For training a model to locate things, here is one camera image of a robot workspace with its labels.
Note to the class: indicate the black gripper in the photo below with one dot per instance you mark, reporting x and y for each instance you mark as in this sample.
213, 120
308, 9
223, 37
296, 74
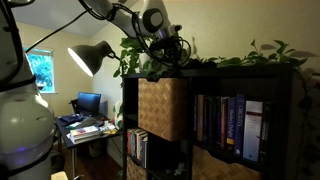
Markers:
165, 43

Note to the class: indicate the woven bamboo basket drawer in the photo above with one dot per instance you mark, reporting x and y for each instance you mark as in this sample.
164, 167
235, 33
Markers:
133, 171
213, 166
163, 110

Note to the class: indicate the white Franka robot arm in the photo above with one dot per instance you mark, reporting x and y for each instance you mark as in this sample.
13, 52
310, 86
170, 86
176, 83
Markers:
26, 133

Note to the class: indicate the green pothos plant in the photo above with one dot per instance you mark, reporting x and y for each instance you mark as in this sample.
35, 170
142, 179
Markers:
130, 50

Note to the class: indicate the dark cube bookshelf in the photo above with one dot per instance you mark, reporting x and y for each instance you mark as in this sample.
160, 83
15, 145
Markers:
233, 71

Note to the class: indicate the tan spine book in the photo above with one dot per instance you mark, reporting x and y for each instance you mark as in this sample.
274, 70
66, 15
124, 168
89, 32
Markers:
200, 116

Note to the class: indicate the grey desk lamp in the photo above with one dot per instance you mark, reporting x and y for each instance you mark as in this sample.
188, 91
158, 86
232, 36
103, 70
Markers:
95, 53

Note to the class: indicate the brown red spine book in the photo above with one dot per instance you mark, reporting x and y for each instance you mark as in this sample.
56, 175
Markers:
224, 121

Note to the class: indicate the blue book yellow label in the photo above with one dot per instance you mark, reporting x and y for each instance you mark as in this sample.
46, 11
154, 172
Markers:
231, 123

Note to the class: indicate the black computer monitor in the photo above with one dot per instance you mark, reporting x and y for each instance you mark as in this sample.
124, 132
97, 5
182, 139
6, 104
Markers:
88, 103

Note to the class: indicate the thin orange spine book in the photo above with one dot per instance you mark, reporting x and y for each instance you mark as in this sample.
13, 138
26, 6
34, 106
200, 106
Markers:
128, 141

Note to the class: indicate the small white printed box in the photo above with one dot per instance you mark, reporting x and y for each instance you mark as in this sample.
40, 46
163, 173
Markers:
106, 127

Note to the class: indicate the blue and white book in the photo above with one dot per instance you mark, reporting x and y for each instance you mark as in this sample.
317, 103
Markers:
145, 151

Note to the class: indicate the blue Circuits textbook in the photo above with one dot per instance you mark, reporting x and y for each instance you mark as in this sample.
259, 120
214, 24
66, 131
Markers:
239, 125

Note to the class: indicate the dark grey keyboard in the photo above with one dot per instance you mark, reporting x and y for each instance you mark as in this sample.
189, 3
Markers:
87, 122

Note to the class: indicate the grey pebble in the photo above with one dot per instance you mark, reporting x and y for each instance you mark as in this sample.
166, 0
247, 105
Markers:
181, 165
176, 172
168, 171

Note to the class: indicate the colourful cover book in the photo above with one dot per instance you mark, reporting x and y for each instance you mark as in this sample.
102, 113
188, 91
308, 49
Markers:
85, 130

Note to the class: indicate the dark blue cloth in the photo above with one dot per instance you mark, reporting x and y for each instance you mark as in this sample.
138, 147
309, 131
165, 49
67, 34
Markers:
70, 118

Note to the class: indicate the thick white book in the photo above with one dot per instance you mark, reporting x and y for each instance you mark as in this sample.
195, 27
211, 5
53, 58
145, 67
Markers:
85, 139

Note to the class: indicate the black book printed spine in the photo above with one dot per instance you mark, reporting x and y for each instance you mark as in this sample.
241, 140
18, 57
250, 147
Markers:
266, 133

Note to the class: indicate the dark desk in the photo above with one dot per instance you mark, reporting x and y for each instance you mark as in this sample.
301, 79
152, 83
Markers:
63, 133

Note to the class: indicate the light wooden block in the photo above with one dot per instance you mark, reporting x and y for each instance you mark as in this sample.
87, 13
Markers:
59, 176

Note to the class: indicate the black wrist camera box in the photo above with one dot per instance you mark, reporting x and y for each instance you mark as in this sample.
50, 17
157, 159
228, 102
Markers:
176, 28

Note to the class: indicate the window with white frame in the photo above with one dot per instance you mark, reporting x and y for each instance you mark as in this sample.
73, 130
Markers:
41, 71

